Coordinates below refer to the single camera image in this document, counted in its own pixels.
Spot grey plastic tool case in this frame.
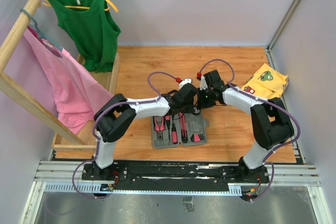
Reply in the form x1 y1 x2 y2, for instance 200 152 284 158
151 113 209 149

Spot pink handled pliers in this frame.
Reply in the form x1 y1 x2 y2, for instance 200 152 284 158
153 116 165 142

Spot pink hex key set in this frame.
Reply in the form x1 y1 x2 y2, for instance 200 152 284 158
191 134 205 142

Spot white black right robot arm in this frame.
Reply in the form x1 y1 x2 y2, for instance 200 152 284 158
196 70 294 182

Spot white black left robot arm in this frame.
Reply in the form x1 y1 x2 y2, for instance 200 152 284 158
92 83 198 180

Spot yellow patterned cloth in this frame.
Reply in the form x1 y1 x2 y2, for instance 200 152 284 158
241 63 289 99

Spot pink shirt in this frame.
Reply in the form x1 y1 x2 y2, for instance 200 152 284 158
24 27 112 134

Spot green tank top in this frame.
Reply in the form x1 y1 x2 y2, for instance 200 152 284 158
47 0 121 72

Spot wooden clothes rack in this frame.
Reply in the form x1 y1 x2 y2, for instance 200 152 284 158
0 0 120 152

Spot grey clothes hanger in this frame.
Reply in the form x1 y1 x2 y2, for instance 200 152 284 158
20 8 63 59

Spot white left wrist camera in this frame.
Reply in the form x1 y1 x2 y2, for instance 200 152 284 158
175 78 193 90

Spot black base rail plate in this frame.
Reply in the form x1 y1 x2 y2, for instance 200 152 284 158
81 160 269 192

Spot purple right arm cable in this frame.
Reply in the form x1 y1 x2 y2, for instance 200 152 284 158
196 58 301 204

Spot aluminium frame post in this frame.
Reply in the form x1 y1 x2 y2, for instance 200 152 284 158
265 0 320 51

